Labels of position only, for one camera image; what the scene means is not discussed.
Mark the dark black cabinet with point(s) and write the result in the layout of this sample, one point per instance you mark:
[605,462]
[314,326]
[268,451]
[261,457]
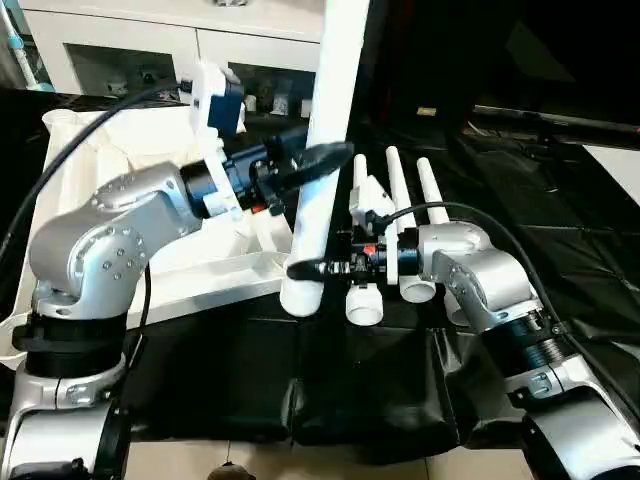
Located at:
[500,50]

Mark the grey curtain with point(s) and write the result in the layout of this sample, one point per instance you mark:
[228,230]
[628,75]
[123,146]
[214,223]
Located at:
[8,40]

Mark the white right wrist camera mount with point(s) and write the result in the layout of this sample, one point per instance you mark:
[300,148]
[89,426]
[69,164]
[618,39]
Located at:
[378,200]

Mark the white flat side panel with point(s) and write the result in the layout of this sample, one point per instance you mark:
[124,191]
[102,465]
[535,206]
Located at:
[620,165]

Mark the white plastic table leg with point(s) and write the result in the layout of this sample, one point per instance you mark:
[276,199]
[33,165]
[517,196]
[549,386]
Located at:
[335,80]
[400,180]
[364,305]
[432,190]

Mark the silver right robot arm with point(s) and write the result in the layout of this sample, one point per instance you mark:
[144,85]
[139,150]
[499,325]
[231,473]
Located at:
[490,280]

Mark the black work surface mat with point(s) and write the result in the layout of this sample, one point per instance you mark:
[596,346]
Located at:
[300,400]

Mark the white plastic table top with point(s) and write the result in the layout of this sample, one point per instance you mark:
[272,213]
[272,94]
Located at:
[130,140]

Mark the white glass-door cabinet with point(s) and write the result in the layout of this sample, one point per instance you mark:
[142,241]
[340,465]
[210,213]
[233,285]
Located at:
[150,30]

